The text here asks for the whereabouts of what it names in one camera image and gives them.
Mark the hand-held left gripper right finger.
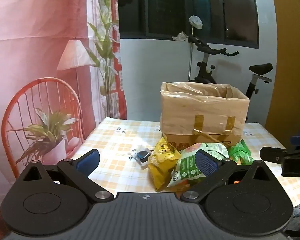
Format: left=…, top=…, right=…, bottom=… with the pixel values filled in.
left=180, top=149, right=278, bottom=203

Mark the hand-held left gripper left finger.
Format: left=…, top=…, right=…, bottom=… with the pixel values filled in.
left=19, top=149, right=115, bottom=203

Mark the white and green snack bag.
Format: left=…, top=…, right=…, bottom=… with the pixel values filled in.
left=166, top=142, right=230, bottom=188

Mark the plastic-lined cardboard box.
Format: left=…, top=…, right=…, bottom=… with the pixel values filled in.
left=160, top=81, right=250, bottom=148

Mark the checked floral tablecloth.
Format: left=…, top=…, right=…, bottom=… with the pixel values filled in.
left=54, top=117, right=300, bottom=208

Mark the yellow snack bag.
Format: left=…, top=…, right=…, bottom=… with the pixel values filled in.
left=148, top=137, right=182, bottom=192

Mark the small blue clear-wrapped packet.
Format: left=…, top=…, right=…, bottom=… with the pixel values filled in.
left=129, top=148, right=152, bottom=169

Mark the brown wooden door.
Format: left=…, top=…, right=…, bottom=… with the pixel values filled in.
left=266, top=0, right=300, bottom=150

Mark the black exercise bike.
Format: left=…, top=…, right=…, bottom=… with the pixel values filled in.
left=187, top=34, right=274, bottom=123

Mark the thin metal pole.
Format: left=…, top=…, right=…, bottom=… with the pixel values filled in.
left=189, top=26, right=193, bottom=80

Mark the crumpled white cloth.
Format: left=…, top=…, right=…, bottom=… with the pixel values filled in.
left=172, top=31, right=189, bottom=42

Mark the white plastic bag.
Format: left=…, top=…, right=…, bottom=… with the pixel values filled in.
left=189, top=15, right=203, bottom=29

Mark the dark window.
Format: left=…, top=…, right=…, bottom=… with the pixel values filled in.
left=117, top=0, right=260, bottom=50

